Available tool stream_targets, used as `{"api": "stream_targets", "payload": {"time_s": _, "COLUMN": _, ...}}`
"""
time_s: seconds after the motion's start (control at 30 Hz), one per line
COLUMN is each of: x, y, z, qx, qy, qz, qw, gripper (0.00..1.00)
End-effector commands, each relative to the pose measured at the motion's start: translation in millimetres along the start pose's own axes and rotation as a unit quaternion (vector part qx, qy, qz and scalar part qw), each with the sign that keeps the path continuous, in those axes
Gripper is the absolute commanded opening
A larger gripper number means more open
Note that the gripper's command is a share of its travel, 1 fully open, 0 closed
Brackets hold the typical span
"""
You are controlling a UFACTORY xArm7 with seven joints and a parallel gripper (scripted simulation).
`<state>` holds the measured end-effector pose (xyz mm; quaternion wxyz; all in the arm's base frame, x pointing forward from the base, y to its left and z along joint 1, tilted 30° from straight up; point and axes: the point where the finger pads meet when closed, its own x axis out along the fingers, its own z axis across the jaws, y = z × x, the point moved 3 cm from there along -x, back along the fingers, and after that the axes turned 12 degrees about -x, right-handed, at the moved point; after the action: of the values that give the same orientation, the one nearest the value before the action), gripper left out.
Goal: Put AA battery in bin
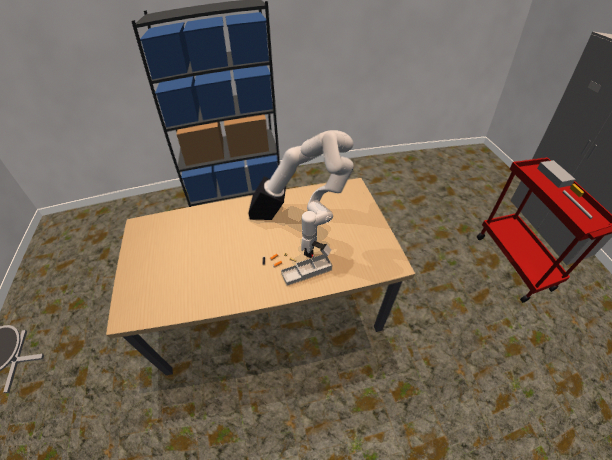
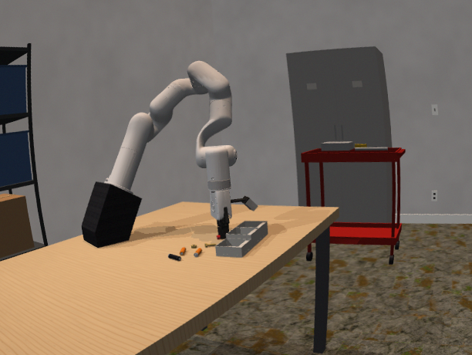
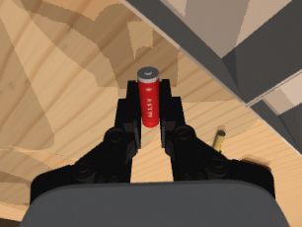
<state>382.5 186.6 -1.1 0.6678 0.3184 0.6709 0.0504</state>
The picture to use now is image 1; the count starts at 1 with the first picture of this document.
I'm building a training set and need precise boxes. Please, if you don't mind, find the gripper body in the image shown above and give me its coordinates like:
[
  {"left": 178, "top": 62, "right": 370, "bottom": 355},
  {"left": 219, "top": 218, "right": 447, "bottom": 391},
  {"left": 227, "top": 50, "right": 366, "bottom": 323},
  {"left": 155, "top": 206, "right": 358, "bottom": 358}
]
[{"left": 301, "top": 236, "right": 317, "bottom": 254}]

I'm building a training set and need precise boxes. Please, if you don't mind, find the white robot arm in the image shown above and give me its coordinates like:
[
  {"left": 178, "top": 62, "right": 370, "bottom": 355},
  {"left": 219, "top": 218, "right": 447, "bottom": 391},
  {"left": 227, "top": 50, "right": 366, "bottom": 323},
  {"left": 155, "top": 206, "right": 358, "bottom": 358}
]
[{"left": 264, "top": 130, "right": 354, "bottom": 239}]

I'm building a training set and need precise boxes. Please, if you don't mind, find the grey three-compartment bin rack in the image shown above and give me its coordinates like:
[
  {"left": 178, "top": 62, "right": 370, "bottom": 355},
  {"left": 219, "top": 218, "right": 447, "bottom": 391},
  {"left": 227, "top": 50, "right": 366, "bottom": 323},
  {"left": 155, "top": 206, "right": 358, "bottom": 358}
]
[{"left": 282, "top": 254, "right": 332, "bottom": 286}]

